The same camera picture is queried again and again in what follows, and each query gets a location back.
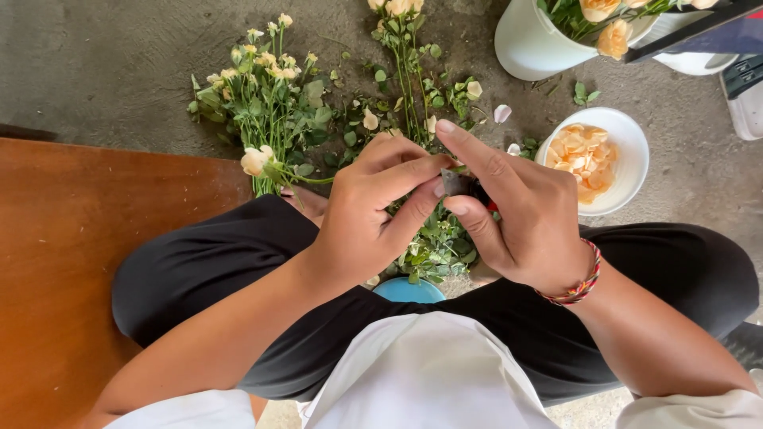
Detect black metal frame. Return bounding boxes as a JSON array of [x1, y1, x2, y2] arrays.
[[623, 0, 763, 64]]

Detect blue plastic stool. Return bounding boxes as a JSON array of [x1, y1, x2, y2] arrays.
[[372, 276, 447, 305]]

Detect person's white shirt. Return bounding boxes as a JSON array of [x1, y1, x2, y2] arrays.
[[103, 311, 763, 429]]

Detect person's right hand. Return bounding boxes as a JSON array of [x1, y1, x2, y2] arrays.
[[435, 119, 597, 298]]

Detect pile of peach petals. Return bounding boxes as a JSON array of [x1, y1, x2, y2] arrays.
[[545, 123, 618, 206]]

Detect white round bowl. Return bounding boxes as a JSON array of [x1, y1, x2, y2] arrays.
[[534, 107, 651, 217]]

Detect bunch of cream spray roses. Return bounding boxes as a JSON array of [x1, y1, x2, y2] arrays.
[[186, 13, 335, 199]]

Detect person's left hand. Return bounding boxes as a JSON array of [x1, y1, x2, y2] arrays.
[[309, 132, 457, 294]]

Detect peach roses in bucket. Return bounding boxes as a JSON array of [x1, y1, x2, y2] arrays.
[[536, 0, 722, 62]]

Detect cream rose with long stem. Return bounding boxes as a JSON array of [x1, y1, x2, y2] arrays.
[[240, 145, 472, 186]]

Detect person's black trousers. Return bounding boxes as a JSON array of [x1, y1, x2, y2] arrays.
[[111, 193, 761, 407]]

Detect black white shoe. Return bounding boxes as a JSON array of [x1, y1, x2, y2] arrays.
[[718, 54, 763, 141]]

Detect person's left foot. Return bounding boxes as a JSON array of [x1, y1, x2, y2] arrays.
[[279, 187, 330, 228]]

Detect black red thorn stripper tool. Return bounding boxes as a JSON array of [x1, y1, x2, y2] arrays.
[[440, 167, 499, 213]]

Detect heap of green leaves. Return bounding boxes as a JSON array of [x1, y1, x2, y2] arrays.
[[322, 48, 543, 285]]

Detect red braided bracelet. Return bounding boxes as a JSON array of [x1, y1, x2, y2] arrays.
[[534, 238, 602, 307]]

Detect bunch of long-stemmed roses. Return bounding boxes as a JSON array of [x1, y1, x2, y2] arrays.
[[365, 0, 445, 147]]

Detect small green leaf sprig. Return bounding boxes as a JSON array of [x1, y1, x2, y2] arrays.
[[571, 81, 602, 108]]

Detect white plastic bucket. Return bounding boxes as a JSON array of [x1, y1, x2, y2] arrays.
[[631, 11, 740, 77], [494, 0, 660, 82]]

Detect brown wooden table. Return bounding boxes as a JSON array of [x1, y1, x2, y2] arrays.
[[0, 137, 270, 429]]

